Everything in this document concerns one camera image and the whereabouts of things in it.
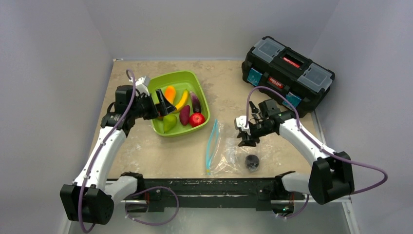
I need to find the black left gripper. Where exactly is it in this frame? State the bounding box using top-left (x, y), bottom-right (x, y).
top-left (130, 89), bottom-right (175, 120)

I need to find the green fake pear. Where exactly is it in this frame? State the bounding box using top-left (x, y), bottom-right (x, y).
top-left (163, 115), bottom-right (178, 133)

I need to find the yellow fake banana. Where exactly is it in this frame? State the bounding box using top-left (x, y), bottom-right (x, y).
top-left (173, 89), bottom-right (190, 114)

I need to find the orange fake mango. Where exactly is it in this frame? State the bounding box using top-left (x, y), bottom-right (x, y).
top-left (164, 85), bottom-right (177, 104)

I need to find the magenta fake sweet potato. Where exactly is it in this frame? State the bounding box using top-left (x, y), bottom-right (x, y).
top-left (179, 105), bottom-right (190, 126)

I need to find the purple fake eggplant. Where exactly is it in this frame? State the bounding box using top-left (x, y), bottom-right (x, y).
top-left (189, 91), bottom-right (202, 113)

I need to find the red fake apple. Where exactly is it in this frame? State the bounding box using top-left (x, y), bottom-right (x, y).
top-left (189, 113), bottom-right (206, 127)

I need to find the clear zip top bag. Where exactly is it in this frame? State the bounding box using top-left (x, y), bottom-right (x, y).
top-left (205, 119), bottom-right (262, 177)

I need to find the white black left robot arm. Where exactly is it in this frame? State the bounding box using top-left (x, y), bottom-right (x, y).
top-left (60, 85), bottom-right (176, 225)

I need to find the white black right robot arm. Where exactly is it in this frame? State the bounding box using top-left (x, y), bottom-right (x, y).
top-left (234, 99), bottom-right (355, 205)

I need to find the dark fake fruit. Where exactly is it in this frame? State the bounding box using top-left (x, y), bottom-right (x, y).
top-left (245, 155), bottom-right (260, 172)

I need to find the green plastic tray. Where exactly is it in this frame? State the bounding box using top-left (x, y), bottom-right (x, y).
top-left (149, 71), bottom-right (210, 137)

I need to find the black toolbox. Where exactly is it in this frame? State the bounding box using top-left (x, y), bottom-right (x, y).
top-left (241, 36), bottom-right (335, 117)

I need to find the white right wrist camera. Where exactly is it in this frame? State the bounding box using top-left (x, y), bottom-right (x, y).
top-left (234, 116), bottom-right (250, 135)

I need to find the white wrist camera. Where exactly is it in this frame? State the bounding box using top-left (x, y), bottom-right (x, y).
top-left (135, 76), bottom-right (150, 97)
top-left (234, 116), bottom-right (250, 135)

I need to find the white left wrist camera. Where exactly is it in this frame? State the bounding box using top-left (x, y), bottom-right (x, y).
top-left (135, 76), bottom-right (150, 97)

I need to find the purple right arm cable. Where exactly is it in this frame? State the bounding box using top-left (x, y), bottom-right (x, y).
top-left (245, 86), bottom-right (389, 220)

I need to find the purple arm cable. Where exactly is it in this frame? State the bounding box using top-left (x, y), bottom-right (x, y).
top-left (245, 86), bottom-right (389, 220)
top-left (77, 69), bottom-right (180, 234)

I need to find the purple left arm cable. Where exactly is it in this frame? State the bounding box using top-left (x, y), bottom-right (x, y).
top-left (77, 69), bottom-right (180, 234)

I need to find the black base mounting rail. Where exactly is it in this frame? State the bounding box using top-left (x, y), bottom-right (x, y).
top-left (126, 176), bottom-right (305, 214)

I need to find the aluminium frame rail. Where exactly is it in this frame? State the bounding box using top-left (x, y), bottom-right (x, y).
top-left (64, 180), bottom-right (360, 234)

